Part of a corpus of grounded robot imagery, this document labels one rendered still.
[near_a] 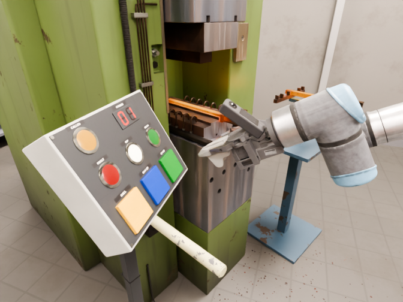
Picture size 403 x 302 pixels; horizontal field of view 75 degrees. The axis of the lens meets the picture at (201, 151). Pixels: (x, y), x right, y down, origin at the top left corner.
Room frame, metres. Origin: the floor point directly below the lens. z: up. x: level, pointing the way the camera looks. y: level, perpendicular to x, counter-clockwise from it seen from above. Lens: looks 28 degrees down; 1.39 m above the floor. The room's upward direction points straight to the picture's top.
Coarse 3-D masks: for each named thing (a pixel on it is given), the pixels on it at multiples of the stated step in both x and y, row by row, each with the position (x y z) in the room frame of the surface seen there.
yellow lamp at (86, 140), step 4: (80, 132) 0.48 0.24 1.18; (84, 132) 0.48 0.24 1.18; (88, 132) 0.49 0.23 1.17; (80, 136) 0.47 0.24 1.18; (84, 136) 0.48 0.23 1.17; (88, 136) 0.48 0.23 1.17; (92, 136) 0.49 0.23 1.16; (80, 140) 0.46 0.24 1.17; (84, 140) 0.47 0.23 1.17; (88, 140) 0.48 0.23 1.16; (92, 140) 0.48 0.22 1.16; (80, 144) 0.46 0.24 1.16; (84, 144) 0.46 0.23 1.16; (88, 144) 0.47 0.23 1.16; (92, 144) 0.48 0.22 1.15; (96, 144) 0.49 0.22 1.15; (84, 148) 0.46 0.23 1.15; (88, 148) 0.46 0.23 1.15; (92, 148) 0.47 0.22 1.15
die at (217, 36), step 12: (168, 24) 1.10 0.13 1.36; (180, 24) 1.06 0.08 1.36; (192, 24) 1.02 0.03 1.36; (204, 24) 0.98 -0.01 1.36; (216, 24) 1.03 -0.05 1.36; (228, 24) 1.08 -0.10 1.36; (168, 36) 1.11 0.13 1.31; (180, 36) 1.06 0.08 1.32; (192, 36) 1.02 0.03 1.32; (204, 36) 0.98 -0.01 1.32; (216, 36) 1.03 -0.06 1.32; (228, 36) 1.08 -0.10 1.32; (168, 48) 1.11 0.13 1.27; (180, 48) 1.06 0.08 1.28; (192, 48) 1.02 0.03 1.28; (204, 48) 0.98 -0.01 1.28; (216, 48) 1.03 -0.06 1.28; (228, 48) 1.09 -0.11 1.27
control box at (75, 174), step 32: (128, 96) 0.68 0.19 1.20; (64, 128) 0.46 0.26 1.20; (96, 128) 0.52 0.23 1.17; (128, 128) 0.60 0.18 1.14; (160, 128) 0.71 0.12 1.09; (32, 160) 0.43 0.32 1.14; (64, 160) 0.41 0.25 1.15; (96, 160) 0.46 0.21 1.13; (128, 160) 0.53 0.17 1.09; (64, 192) 0.41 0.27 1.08; (96, 192) 0.41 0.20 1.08; (96, 224) 0.40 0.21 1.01
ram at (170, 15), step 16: (176, 0) 1.00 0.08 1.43; (192, 0) 0.95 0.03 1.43; (208, 0) 0.99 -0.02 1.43; (224, 0) 1.06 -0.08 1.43; (240, 0) 1.13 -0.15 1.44; (176, 16) 1.00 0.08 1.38; (192, 16) 0.95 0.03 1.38; (208, 16) 1.01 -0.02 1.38; (224, 16) 1.06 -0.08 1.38; (240, 16) 1.14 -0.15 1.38
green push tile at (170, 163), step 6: (168, 150) 0.67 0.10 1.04; (162, 156) 0.63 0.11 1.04; (168, 156) 0.64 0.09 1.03; (174, 156) 0.67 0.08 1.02; (162, 162) 0.61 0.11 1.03; (168, 162) 0.63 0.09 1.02; (174, 162) 0.65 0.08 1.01; (168, 168) 0.61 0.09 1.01; (174, 168) 0.63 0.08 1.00; (180, 168) 0.65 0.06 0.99; (168, 174) 0.60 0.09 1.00; (174, 174) 0.62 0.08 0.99; (174, 180) 0.60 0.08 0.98
